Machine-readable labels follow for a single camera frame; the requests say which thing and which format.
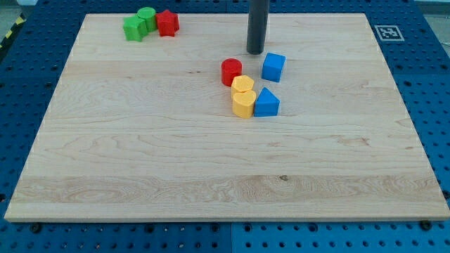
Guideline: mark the green cylinder block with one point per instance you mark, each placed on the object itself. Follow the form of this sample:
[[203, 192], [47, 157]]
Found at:
[[148, 14]]

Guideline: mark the red star block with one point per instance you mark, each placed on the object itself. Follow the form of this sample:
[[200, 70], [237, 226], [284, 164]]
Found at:
[[167, 23]]

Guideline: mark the yellow heart block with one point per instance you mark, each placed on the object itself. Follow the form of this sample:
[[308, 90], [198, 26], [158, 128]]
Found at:
[[243, 104]]

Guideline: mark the white fiducial marker tag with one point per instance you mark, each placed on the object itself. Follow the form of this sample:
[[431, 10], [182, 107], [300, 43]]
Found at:
[[389, 33]]

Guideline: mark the red cylinder block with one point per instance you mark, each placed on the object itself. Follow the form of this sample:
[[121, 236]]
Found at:
[[230, 68]]

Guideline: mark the blue triangle block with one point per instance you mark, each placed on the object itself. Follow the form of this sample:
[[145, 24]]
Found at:
[[267, 104]]

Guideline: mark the blue cube block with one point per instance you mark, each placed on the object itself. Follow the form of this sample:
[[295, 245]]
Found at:
[[272, 67]]

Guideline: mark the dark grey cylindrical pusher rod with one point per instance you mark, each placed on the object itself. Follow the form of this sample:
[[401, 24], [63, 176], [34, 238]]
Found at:
[[256, 26]]

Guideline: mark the green cross block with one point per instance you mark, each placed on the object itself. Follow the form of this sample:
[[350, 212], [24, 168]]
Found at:
[[134, 28]]

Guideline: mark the yellow hexagon block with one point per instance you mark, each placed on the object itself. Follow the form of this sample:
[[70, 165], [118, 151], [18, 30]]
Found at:
[[241, 84]]

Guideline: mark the light wooden board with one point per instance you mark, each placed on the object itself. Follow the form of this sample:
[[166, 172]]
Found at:
[[145, 132]]

